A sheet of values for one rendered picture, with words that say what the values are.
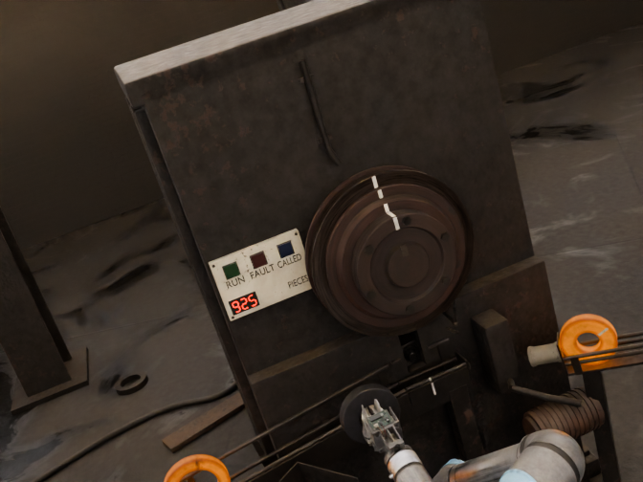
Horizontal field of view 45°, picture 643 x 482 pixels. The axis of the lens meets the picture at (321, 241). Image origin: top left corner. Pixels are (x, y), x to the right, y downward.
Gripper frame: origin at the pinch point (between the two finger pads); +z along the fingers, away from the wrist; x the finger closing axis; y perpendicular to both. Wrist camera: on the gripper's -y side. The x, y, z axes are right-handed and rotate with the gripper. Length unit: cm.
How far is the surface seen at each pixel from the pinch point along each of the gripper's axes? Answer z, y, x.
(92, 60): 625, -104, 39
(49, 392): 237, -148, 130
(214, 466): 17.9, -16.2, 42.0
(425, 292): 16.8, 12.9, -27.0
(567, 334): 6, -14, -63
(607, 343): -1, -17, -71
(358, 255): 21.2, 29.7, -12.7
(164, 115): 56, 69, 19
